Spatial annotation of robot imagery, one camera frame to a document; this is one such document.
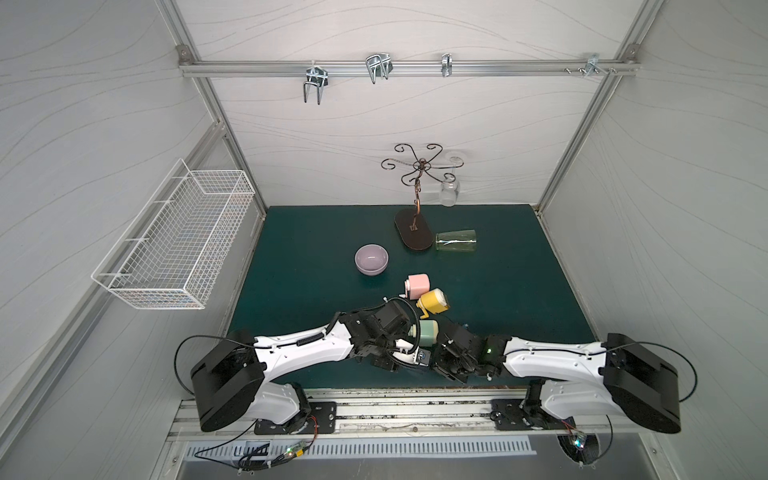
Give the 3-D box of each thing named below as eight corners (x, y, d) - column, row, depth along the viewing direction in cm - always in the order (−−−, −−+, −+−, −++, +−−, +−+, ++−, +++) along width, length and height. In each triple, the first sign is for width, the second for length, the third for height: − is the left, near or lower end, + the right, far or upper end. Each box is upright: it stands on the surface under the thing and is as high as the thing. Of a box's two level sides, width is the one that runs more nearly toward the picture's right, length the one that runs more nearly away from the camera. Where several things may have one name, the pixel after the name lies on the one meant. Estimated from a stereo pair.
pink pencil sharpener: (401, 296, 96) (402, 287, 91) (410, 279, 100) (411, 268, 95) (422, 305, 94) (424, 295, 89) (430, 286, 98) (432, 276, 93)
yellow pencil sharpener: (421, 319, 92) (424, 307, 85) (416, 306, 95) (418, 293, 88) (448, 311, 94) (452, 298, 87) (442, 298, 97) (445, 285, 90)
